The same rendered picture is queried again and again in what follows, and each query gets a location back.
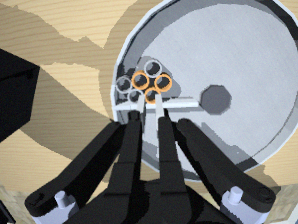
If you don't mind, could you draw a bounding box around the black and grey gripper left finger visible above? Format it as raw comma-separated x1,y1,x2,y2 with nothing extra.
24,95,146,224

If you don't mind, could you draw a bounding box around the grey round turning table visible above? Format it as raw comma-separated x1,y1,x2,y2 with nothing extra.
110,0,298,172

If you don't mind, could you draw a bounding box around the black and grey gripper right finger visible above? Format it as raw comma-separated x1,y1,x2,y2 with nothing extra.
155,94,276,224

